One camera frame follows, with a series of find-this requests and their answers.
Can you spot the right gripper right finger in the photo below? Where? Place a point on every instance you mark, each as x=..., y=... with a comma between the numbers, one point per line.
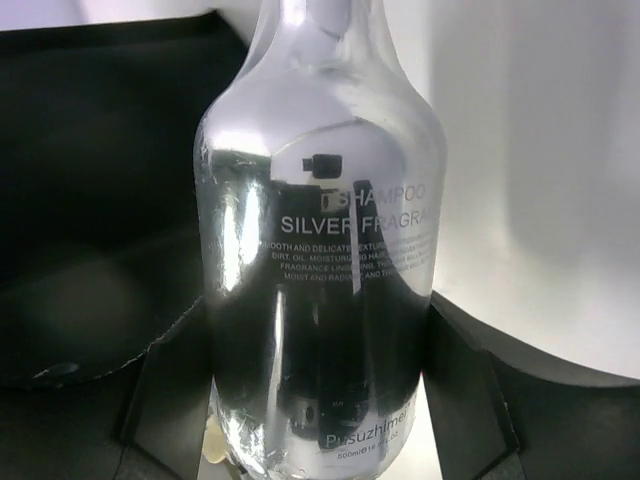
x=503, y=409

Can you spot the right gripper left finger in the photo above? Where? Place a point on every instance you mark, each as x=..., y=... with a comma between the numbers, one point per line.
x=144, y=421

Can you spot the black canvas bag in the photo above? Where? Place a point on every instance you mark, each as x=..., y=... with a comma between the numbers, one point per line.
x=99, y=232

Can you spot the clear silver bottle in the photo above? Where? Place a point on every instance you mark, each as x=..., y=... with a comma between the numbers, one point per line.
x=319, y=176

